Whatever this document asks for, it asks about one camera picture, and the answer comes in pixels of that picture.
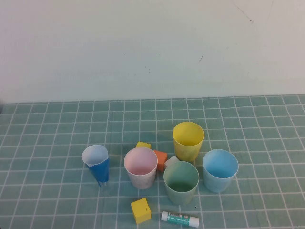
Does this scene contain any yellow plastic cup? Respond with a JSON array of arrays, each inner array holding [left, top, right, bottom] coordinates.
[[172, 122, 205, 162]]

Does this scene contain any pink plastic cup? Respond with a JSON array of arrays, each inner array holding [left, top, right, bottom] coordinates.
[[123, 146, 159, 190]]

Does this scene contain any light blue plastic cup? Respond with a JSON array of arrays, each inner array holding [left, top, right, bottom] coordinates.
[[203, 149, 239, 193]]

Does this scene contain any plain yellow cube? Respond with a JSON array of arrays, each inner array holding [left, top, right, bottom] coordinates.
[[136, 141, 152, 150]]

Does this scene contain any orange cube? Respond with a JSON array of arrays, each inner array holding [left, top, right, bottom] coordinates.
[[153, 149, 168, 171]]

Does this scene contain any white cube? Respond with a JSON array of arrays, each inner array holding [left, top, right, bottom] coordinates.
[[164, 156, 180, 169]]

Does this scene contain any blue paper cone cup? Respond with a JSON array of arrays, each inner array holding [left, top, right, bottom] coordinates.
[[81, 144, 110, 188]]

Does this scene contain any green plastic cup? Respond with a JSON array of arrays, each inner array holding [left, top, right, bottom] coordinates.
[[163, 161, 200, 206]]

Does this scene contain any yellow cube with notch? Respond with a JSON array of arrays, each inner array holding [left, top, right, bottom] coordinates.
[[130, 198, 152, 225]]

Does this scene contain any green grid table mat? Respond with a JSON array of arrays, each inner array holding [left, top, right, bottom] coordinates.
[[0, 94, 305, 229]]

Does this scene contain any white green glue stick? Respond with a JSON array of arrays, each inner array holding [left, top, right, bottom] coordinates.
[[161, 210, 200, 228]]

